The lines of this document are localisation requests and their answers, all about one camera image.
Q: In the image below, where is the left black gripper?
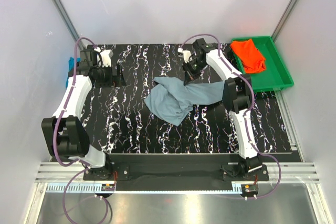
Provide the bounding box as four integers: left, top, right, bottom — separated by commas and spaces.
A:
94, 63, 126, 88

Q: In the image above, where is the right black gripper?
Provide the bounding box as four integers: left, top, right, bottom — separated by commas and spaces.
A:
181, 58, 207, 87

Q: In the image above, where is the grey-blue t shirt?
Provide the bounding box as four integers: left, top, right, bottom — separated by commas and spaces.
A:
144, 77, 224, 126

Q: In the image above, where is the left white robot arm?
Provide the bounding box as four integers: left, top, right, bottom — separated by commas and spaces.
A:
41, 48, 126, 180

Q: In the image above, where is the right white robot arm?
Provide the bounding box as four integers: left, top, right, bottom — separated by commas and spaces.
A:
177, 38, 263, 180

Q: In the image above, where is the teal folded t shirt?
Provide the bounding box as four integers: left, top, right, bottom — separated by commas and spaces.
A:
66, 57, 74, 88

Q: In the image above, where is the orange t shirt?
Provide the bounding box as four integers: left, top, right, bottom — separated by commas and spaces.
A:
230, 39, 266, 74

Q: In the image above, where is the green plastic tray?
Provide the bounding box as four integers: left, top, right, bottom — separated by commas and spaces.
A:
232, 36, 294, 93

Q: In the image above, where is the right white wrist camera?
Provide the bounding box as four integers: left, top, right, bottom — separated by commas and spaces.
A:
177, 47, 194, 63

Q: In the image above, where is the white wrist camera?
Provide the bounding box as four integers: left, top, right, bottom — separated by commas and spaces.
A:
177, 47, 194, 63
94, 47, 113, 67

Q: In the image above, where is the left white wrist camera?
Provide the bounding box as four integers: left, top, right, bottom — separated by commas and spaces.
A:
94, 47, 113, 67

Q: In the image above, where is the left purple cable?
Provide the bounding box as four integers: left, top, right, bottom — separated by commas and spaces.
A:
54, 37, 113, 223

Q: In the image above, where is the aluminium front rail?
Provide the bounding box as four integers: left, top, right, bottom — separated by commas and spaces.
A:
36, 162, 320, 195

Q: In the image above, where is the left aluminium frame post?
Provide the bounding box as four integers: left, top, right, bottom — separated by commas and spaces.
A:
52, 0, 80, 41

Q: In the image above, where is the aluminium frame post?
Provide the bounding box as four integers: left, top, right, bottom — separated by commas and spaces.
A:
271, 0, 299, 42
52, 0, 80, 41

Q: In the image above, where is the right aluminium frame post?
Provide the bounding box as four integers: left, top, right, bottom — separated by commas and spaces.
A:
271, 0, 299, 42

